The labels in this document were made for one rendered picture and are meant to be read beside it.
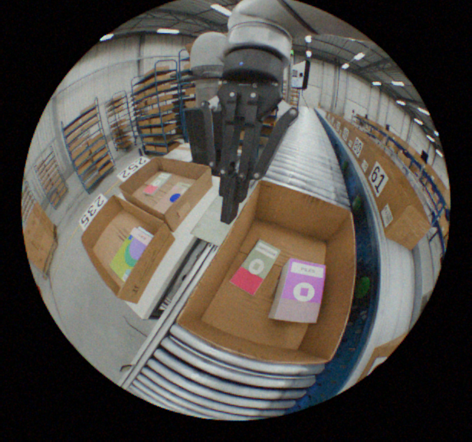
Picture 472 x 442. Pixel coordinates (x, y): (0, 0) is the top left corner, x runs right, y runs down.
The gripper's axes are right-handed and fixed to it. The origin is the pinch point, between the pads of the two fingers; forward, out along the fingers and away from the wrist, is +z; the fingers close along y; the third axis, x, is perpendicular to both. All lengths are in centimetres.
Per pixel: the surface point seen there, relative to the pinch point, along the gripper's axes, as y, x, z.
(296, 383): -36, 22, 36
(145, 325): 48, 32, 119
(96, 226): 57, 14, 27
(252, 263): -5.0, -9.7, 22.1
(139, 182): 61, -18, 18
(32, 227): 329, 188, 86
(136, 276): 19.5, 12.2, 24.8
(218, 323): -4.6, 8.3, 30.2
